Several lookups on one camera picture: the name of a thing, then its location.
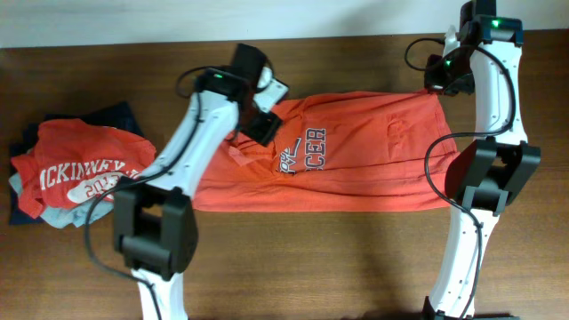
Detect left black camera cable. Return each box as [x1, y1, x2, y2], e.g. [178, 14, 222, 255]
[83, 65, 276, 320]

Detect right black camera cable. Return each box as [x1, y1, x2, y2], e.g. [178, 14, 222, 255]
[403, 37, 517, 320]

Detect black camera cable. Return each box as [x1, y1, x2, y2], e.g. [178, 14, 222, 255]
[83, 65, 276, 320]
[403, 37, 517, 320]

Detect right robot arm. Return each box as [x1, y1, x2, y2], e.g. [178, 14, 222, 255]
[421, 1, 541, 319]

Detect folded light grey garment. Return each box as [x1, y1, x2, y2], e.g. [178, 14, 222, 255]
[9, 173, 93, 228]

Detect red soccer t-shirt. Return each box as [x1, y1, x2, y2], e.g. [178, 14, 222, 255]
[193, 92, 458, 212]

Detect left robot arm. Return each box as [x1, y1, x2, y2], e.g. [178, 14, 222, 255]
[113, 44, 288, 319]

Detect folded red McKinney t-shirt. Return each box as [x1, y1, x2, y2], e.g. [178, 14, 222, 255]
[11, 119, 156, 218]

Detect folded navy garment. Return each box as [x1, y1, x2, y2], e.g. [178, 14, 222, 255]
[8, 101, 144, 226]

